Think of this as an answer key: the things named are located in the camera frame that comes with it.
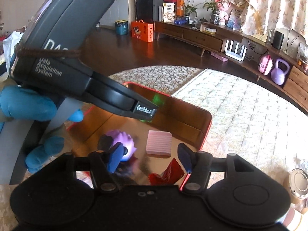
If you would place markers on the person's left hand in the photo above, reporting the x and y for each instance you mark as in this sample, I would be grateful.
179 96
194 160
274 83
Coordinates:
26 103

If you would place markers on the black cylindrical speaker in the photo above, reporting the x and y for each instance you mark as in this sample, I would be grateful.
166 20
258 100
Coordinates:
278 40

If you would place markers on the blue printed card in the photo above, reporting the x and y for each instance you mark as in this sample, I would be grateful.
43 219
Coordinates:
233 20

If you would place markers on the clear bag of fruit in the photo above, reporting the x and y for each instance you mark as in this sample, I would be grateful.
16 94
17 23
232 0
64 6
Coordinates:
303 55

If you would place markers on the blue toy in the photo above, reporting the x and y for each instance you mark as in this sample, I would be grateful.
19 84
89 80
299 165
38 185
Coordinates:
179 21

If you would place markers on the orange carton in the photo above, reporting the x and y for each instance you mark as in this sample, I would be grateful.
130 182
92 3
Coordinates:
180 8

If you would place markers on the pink ribbed block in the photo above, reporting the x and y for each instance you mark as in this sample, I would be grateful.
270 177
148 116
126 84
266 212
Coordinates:
159 144

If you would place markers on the cream quilted blanket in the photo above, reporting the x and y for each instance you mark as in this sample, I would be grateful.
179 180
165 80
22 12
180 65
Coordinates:
240 115

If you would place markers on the pink doll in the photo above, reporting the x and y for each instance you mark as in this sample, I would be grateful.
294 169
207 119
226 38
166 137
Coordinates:
223 9

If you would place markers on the plant in dark pot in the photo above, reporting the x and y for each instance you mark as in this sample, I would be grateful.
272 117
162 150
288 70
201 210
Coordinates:
187 18

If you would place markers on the plant in patterned pot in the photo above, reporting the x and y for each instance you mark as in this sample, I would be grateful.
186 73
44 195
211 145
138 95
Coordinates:
215 18

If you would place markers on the brown tape roll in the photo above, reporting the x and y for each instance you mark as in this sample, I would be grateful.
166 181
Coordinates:
298 182

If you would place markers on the white cereal box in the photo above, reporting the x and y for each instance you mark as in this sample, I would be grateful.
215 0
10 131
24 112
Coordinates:
168 13

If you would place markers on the teal bucket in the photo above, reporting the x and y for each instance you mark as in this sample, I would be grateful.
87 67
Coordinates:
121 27

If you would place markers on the long wooden cabinet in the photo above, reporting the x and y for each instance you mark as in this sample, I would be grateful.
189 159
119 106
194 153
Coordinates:
202 41

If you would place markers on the red foil packet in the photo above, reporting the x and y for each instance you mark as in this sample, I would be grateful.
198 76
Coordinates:
170 173

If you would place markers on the small white box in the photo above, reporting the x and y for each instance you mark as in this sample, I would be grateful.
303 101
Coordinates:
209 30

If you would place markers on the flat pink box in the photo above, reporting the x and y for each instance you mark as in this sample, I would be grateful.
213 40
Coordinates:
219 57

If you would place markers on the floral curtain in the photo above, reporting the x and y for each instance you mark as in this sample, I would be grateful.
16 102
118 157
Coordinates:
272 2

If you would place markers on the round beige patterned rug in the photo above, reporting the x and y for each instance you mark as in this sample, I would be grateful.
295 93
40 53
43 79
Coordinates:
156 77

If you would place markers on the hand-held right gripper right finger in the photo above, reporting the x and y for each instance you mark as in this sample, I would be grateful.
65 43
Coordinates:
184 157

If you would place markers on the purple spiky toy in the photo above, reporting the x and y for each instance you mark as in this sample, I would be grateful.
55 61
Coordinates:
120 138

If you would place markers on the wooden picture frame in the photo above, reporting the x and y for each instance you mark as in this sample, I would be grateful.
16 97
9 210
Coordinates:
259 36

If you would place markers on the red box with gold lining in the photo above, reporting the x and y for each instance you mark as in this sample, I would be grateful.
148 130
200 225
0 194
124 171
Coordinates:
180 115

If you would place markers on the small pink suitcase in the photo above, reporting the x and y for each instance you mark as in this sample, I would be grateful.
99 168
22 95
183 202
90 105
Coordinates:
265 65

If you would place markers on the flat red box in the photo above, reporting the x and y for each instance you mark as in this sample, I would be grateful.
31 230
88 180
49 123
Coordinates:
172 0

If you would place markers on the orange gift box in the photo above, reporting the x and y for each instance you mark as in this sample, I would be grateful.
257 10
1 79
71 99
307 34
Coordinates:
142 31

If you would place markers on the white wardrobe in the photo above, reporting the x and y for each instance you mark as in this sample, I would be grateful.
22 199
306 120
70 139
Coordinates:
120 7

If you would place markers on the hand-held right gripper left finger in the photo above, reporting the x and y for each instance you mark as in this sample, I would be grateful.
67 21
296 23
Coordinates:
115 157

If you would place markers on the purple kettlebell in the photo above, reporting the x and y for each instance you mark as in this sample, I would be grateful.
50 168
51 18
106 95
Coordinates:
279 74

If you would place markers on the white router with antennas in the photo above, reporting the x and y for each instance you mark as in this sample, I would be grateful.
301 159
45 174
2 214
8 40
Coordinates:
235 51

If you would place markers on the black cabinet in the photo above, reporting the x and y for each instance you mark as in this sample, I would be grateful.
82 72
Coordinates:
146 4

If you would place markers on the white plastic bag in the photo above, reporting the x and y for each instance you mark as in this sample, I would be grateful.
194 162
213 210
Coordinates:
12 43

